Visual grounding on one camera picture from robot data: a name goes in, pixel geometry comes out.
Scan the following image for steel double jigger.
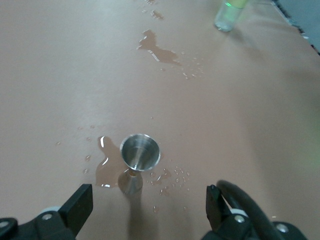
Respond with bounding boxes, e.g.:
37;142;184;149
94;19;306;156
117;133;161;196

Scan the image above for brown table mat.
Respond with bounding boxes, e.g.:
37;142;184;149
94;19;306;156
0;0;320;240

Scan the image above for green-capped glass shaker bottle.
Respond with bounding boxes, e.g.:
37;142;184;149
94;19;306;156
213;0;251;33

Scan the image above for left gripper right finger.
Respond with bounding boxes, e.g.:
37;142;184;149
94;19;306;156
202;184;306;240

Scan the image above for small brown liquid puddle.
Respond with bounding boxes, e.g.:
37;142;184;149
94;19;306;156
149;9;165;20

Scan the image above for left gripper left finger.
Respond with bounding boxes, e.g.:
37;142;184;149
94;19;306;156
0;183;94;240

